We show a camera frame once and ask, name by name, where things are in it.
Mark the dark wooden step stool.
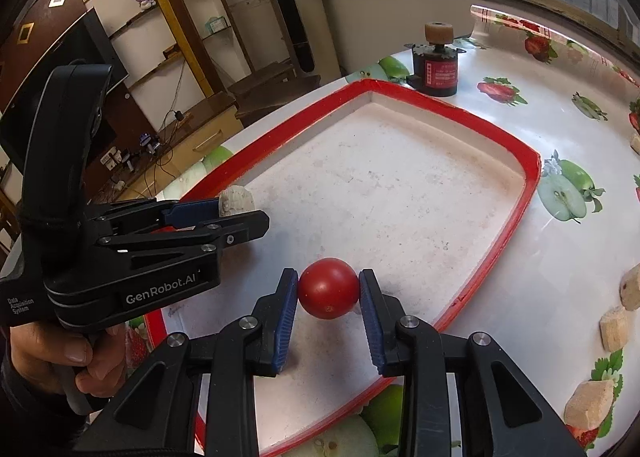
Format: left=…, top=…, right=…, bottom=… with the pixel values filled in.
left=227, top=62, right=321, bottom=120

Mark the tall standing air conditioner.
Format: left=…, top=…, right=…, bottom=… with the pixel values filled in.
left=252, top=0, right=321, bottom=80

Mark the red rimmed white tray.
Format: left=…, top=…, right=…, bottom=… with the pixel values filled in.
left=142, top=78, right=542, bottom=457

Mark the black flat television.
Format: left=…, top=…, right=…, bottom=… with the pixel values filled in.
left=0, top=7, right=130, bottom=168

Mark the wooden low cabinet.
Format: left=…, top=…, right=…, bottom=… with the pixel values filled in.
left=150, top=90, right=246, bottom=163

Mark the black motor with red label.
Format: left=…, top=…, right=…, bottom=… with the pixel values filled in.
left=404, top=22, right=468, bottom=98

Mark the white wall shelf unit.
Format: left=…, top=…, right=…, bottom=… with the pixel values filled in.
left=75, top=0, right=281, bottom=103

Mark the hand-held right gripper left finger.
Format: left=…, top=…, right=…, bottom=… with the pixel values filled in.
left=72, top=267, right=301, bottom=457

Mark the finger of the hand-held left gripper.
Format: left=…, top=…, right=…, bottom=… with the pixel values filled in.
left=106, top=198, right=223, bottom=235
left=97, top=210, right=271, bottom=288

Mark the person's left hand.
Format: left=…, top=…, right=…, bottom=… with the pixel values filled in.
left=9, top=322, right=128, bottom=398

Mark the red tomato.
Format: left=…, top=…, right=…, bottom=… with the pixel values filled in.
left=298, top=258, right=360, bottom=320

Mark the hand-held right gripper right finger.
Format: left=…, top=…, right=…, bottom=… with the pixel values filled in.
left=358, top=268, right=589, bottom=457

